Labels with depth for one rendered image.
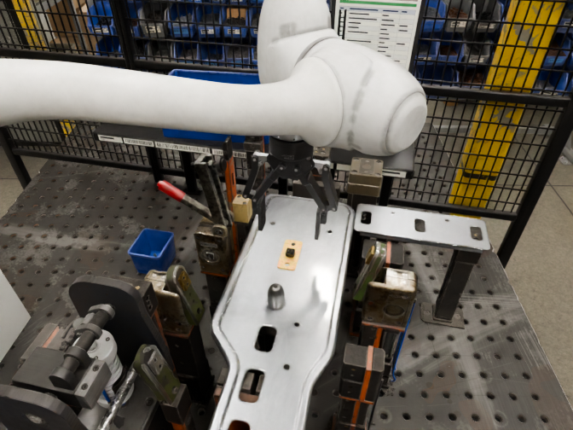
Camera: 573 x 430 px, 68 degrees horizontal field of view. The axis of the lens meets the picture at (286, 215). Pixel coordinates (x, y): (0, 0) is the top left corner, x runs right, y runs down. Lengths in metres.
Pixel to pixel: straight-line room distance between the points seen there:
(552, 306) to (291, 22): 2.05
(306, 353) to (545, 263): 2.01
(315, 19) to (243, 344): 0.52
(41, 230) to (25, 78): 1.11
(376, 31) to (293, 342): 0.80
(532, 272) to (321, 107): 2.15
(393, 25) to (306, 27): 0.62
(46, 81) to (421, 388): 0.94
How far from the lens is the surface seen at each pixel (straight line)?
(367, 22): 1.20
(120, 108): 0.49
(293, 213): 0.99
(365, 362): 0.77
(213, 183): 0.83
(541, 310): 2.38
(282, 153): 0.70
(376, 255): 0.76
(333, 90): 0.48
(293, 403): 0.71
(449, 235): 1.00
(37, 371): 0.63
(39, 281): 1.43
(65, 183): 1.79
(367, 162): 1.07
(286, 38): 0.60
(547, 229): 2.85
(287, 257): 0.89
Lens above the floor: 1.64
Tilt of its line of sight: 41 degrees down
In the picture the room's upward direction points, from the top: straight up
